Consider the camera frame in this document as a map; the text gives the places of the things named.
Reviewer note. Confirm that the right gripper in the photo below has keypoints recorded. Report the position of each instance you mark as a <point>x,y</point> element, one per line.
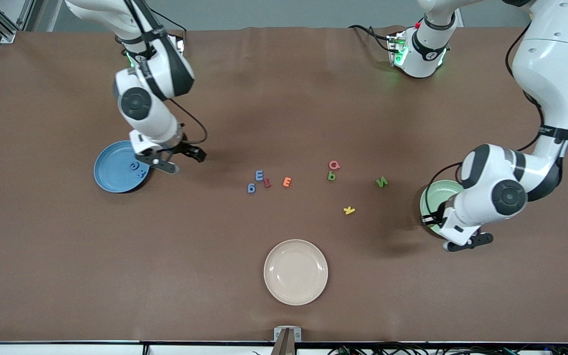
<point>186,149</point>

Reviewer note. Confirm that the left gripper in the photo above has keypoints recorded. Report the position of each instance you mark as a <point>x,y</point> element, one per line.
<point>438,215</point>

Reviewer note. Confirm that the white table edge rail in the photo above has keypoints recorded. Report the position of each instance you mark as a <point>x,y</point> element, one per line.
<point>67,350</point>

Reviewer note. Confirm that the green letter N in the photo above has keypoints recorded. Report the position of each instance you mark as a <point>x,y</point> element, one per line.
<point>381,182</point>

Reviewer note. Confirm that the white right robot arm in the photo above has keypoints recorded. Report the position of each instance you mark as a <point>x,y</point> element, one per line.
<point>160,123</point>

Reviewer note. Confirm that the green letter b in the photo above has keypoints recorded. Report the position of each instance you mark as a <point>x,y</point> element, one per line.
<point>332,176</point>

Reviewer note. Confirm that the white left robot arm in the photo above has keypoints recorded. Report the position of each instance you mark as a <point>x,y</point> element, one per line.
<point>550,64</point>

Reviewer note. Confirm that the brown table cover sheet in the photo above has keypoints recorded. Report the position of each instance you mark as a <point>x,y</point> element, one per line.
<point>67,271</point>

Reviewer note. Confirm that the orange letter E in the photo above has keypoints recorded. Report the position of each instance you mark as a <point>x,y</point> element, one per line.
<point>287,182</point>

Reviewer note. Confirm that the cream plate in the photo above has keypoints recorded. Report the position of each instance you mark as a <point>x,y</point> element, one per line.
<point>296,272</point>

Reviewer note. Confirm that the pink letter G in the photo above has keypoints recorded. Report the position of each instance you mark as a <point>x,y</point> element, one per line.
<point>334,164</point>

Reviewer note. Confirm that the blue plate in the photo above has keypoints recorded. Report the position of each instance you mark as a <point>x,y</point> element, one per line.
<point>111,172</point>

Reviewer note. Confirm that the green plate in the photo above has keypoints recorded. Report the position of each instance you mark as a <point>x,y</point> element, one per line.
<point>437,195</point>

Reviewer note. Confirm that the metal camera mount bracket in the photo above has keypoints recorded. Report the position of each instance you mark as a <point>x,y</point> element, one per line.
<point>278,334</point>

